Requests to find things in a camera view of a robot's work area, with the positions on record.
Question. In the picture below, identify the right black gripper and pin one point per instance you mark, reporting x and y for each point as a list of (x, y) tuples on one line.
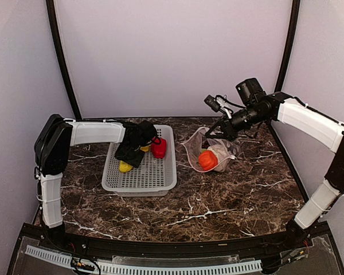
[(227, 126)]

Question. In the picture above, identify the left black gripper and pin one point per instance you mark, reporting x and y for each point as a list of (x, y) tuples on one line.
[(135, 162)]

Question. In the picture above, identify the dark red grape bunch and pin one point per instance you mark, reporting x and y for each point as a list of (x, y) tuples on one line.
[(205, 145)]

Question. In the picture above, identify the yellow bell pepper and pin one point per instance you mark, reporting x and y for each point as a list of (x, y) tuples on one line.
[(125, 167)]

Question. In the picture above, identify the clear zip top bag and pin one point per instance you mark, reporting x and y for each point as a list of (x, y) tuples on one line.
[(194, 143)]

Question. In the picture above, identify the orange bell pepper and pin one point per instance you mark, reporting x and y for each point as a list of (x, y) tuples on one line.
[(207, 160)]

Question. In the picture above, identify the white green cauliflower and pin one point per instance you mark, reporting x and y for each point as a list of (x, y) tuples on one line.
[(224, 157)]

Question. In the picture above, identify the white plastic perforated basket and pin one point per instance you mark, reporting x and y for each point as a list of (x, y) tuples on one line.
[(154, 177)]

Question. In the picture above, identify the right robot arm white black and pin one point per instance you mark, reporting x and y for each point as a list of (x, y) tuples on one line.
[(258, 107)]

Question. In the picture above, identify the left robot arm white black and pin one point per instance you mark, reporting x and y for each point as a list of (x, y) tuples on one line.
[(52, 152)]

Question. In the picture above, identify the red bell pepper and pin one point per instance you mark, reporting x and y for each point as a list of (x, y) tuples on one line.
[(158, 147)]

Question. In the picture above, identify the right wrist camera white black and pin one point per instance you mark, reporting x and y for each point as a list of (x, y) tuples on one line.
[(221, 104)]

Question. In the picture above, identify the black curved front rail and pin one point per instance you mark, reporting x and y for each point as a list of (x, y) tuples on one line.
[(258, 247)]

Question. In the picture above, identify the white slotted cable duct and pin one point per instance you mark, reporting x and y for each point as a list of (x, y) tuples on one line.
[(138, 265)]

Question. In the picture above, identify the left black frame post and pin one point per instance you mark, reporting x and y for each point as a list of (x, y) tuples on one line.
[(55, 32)]

